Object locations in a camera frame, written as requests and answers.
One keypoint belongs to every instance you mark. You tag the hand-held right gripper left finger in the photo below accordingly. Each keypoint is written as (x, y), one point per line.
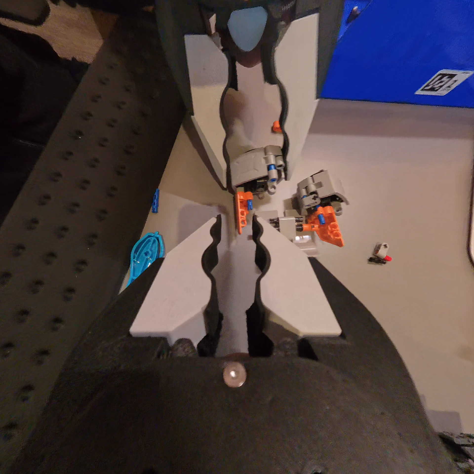
(174, 296)

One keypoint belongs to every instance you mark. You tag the grey hinged brick piece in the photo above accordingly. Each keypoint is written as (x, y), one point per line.
(248, 166)

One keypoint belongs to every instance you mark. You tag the grey orange brick assembly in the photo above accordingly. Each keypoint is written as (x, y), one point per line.
(318, 189)

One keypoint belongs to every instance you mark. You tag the blue brick pin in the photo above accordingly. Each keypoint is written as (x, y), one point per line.
(155, 200)

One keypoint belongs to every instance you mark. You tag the black perforated foam pad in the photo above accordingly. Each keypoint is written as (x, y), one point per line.
(74, 185)

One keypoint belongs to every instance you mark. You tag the white tablet stand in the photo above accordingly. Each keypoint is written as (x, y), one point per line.
(472, 229)

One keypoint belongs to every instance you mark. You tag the person's black clothing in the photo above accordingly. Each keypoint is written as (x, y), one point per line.
(22, 111)

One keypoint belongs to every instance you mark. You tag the small grey red-pinned brick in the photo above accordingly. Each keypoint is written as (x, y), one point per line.
(381, 251)

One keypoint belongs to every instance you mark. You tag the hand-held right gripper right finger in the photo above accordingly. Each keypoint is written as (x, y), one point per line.
(296, 296)

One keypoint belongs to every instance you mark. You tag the small orange brick connector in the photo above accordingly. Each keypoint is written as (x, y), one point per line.
(276, 126)

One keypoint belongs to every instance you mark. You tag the orange panel brick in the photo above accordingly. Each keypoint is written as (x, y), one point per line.
(242, 211)

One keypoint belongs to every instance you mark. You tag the light blue brick separator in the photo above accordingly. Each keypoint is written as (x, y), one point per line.
(146, 255)

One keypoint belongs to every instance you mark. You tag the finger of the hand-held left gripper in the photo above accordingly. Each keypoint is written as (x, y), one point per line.
(300, 74)
(203, 81)

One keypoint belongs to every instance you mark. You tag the tracked toy brick robot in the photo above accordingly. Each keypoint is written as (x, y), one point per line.
(459, 455)

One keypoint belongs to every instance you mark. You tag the blue bin with white tag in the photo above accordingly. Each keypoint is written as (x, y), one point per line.
(389, 55)

